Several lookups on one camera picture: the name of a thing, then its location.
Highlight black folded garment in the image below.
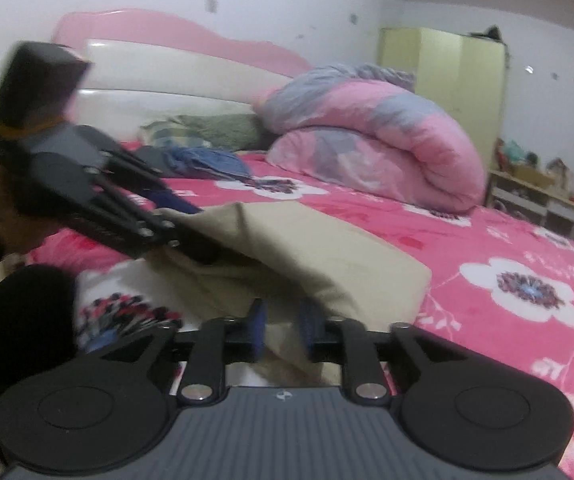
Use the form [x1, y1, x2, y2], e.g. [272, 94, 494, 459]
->
[131, 144, 174, 178]

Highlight white cluttered shelf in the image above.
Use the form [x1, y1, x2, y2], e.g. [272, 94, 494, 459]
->
[486, 139, 574, 242]

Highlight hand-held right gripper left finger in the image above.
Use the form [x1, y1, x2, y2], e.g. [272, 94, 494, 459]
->
[100, 298, 268, 406]

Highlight pink and grey duvet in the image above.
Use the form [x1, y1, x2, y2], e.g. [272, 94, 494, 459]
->
[252, 62, 488, 214]

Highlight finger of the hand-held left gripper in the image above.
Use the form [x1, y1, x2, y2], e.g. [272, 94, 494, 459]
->
[68, 174, 184, 262]
[98, 146, 204, 217]

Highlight green plaid pillow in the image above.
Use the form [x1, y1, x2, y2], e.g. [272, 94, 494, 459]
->
[138, 118, 214, 149]

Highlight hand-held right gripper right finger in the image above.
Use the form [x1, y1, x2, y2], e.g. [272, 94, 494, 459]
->
[297, 298, 468, 406]

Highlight blue jeans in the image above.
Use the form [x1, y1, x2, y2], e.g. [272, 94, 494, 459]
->
[163, 145, 254, 182]

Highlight dark bundle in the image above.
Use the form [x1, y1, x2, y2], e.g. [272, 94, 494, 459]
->
[468, 24, 504, 44]

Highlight person's left hand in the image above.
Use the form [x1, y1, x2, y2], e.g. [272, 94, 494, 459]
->
[0, 154, 64, 262]

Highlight pink and white headboard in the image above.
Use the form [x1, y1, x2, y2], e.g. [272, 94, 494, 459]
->
[48, 7, 314, 154]

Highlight pale yellow wardrobe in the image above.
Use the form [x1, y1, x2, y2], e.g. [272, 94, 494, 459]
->
[377, 26, 511, 172]

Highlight olive green pillow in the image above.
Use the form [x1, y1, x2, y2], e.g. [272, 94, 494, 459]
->
[173, 111, 269, 152]

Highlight pink floral blanket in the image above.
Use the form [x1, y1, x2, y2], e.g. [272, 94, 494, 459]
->
[26, 139, 574, 480]

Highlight beige pants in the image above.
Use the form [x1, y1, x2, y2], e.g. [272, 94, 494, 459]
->
[141, 200, 434, 392]

